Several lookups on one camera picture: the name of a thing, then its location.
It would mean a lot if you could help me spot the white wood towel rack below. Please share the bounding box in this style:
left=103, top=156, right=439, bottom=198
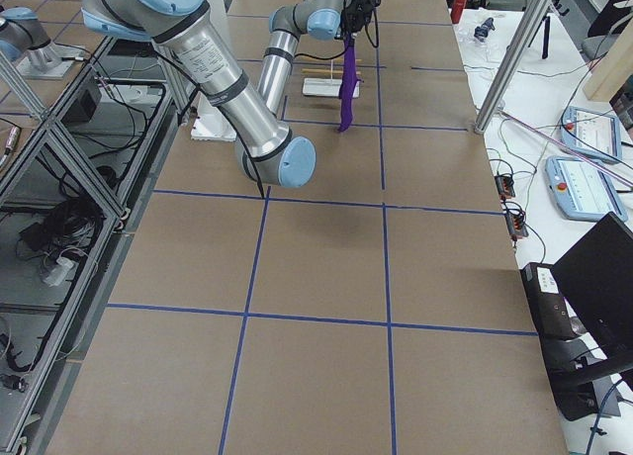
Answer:
left=301, top=60, right=344, bottom=98

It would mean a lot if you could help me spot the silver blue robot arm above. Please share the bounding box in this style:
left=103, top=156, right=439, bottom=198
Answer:
left=82, top=0, right=382, bottom=188

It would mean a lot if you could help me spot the black power strip left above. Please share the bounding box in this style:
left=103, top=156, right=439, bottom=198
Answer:
left=495, top=174, right=515, bottom=202

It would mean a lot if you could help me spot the black monitor on stand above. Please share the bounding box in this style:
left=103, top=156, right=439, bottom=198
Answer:
left=548, top=212, right=632, bottom=421

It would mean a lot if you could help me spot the purple microfiber towel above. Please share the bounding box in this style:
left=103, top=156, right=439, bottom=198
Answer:
left=337, top=33, right=359, bottom=133

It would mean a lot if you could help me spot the red cylinder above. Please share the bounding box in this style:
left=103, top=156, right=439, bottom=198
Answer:
left=450, top=0, right=468, bottom=25

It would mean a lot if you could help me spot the black box with label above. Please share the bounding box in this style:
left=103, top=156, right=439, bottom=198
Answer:
left=520, top=262, right=587, bottom=341

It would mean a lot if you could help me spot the grey aluminium frame post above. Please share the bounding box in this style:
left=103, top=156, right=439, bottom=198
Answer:
left=474, top=0, right=551, bottom=135

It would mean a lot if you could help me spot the black power strip right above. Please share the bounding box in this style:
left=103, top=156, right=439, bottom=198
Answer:
left=504, top=209, right=529, bottom=241

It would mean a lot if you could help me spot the folded dark blue umbrella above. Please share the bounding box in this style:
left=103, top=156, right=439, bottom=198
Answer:
left=474, top=17, right=496, bottom=43

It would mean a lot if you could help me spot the black power strip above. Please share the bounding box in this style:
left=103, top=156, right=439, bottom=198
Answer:
left=504, top=209, right=529, bottom=241
left=495, top=174, right=515, bottom=202

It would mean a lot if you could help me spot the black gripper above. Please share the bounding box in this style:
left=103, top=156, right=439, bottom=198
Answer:
left=342, top=0, right=382, bottom=34

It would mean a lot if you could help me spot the blue teach pendant near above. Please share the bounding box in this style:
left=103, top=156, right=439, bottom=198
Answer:
left=545, top=156, right=628, bottom=222

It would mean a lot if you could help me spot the blue teach pendant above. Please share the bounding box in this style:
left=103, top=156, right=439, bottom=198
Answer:
left=545, top=156, right=628, bottom=222
left=561, top=106, right=622, bottom=163

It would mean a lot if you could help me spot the blue teach pendant far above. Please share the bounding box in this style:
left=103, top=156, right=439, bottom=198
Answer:
left=561, top=106, right=622, bottom=163

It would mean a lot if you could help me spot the grey robot arm background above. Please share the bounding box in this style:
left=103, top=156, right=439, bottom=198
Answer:
left=1, top=7, right=76, bottom=79

